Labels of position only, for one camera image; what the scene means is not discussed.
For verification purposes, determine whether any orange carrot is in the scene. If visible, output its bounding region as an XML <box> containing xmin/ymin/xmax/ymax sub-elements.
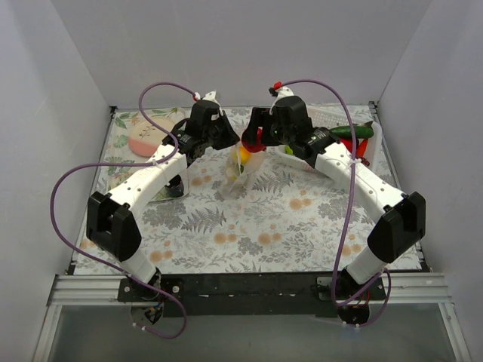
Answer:
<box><xmin>356</xmin><ymin>139</ymin><xmax>369</xmax><ymax>158</ymax></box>

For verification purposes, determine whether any dark blue cup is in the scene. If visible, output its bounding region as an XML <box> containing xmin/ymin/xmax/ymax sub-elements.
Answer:
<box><xmin>165</xmin><ymin>177</ymin><xmax>184</xmax><ymax>198</ymax></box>

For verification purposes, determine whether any red apple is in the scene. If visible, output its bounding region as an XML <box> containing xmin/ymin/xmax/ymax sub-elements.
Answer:
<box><xmin>241</xmin><ymin>127</ymin><xmax>266</xmax><ymax>154</ymax></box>

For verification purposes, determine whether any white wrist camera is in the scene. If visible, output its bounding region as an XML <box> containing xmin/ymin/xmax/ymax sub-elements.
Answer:
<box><xmin>269</xmin><ymin>81</ymin><xmax>294</xmax><ymax>107</ymax></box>
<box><xmin>193</xmin><ymin>90</ymin><xmax>220</xmax><ymax>105</ymax></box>

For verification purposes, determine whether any leaf pattern tray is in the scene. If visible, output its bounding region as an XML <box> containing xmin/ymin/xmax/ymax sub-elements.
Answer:
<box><xmin>96</xmin><ymin>107</ymin><xmax>189</xmax><ymax>202</ymax></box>

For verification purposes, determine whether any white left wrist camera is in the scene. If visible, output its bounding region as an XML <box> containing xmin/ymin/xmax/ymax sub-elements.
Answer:
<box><xmin>193</xmin><ymin>90</ymin><xmax>220</xmax><ymax>105</ymax></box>

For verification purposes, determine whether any red bell pepper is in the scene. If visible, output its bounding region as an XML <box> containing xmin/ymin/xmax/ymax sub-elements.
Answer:
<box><xmin>340</xmin><ymin>139</ymin><xmax>353</xmax><ymax>152</ymax></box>

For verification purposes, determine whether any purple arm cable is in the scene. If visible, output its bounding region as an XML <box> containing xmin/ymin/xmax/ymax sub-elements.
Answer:
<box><xmin>51</xmin><ymin>81</ymin><xmax>201</xmax><ymax>265</ymax></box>
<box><xmin>269</xmin><ymin>78</ymin><xmax>393</xmax><ymax>327</ymax></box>

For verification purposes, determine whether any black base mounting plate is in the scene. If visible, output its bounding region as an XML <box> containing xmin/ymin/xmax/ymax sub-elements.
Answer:
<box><xmin>117</xmin><ymin>271</ymin><xmax>386</xmax><ymax>318</ymax></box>

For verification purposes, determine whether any floral table mat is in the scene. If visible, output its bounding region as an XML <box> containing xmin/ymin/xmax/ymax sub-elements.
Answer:
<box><xmin>73</xmin><ymin>105</ymin><xmax>423</xmax><ymax>275</ymax></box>

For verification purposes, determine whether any clear zip top bag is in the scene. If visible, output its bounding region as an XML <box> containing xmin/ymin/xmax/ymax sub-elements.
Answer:
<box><xmin>219</xmin><ymin>142</ymin><xmax>266</xmax><ymax>198</ymax></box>

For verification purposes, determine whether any yellow orange mango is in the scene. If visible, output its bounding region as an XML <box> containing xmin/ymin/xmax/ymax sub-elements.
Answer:
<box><xmin>235</xmin><ymin>147</ymin><xmax>251</xmax><ymax>164</ymax></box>

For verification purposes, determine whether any green apple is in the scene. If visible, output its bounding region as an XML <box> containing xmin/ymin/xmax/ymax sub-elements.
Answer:
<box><xmin>284</xmin><ymin>146</ymin><xmax>294</xmax><ymax>155</ymax></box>

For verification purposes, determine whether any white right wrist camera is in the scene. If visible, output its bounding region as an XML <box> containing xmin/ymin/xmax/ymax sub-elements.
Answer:
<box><xmin>269</xmin><ymin>81</ymin><xmax>294</xmax><ymax>107</ymax></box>

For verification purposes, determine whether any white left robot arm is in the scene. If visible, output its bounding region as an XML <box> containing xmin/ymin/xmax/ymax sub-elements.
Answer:
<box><xmin>86</xmin><ymin>91</ymin><xmax>239</xmax><ymax>302</ymax></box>

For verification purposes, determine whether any aluminium frame rail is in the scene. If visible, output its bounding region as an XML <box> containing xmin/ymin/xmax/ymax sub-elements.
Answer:
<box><xmin>49</xmin><ymin>272</ymin><xmax>453</xmax><ymax>305</ymax></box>

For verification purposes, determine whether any green cucumber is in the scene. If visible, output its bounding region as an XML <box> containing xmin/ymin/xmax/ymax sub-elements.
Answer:
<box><xmin>330</xmin><ymin>125</ymin><xmax>374</xmax><ymax>139</ymax></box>

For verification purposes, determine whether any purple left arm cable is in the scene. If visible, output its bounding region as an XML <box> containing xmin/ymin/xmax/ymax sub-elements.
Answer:
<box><xmin>51</xmin><ymin>81</ymin><xmax>201</xmax><ymax>265</ymax></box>

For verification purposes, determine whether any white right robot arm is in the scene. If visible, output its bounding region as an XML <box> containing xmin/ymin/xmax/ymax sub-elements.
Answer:
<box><xmin>242</xmin><ymin>96</ymin><xmax>426</xmax><ymax>300</ymax></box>

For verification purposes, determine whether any pink white round plate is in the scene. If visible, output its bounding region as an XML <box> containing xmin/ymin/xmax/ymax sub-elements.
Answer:
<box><xmin>128</xmin><ymin>118</ymin><xmax>167</xmax><ymax>158</ymax></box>

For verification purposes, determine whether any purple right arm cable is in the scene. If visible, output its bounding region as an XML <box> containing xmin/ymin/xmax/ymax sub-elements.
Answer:
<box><xmin>269</xmin><ymin>78</ymin><xmax>393</xmax><ymax>327</ymax></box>

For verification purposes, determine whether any white plastic basket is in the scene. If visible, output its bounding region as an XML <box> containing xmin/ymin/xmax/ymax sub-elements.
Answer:
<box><xmin>275</xmin><ymin>105</ymin><xmax>382</xmax><ymax>173</ymax></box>

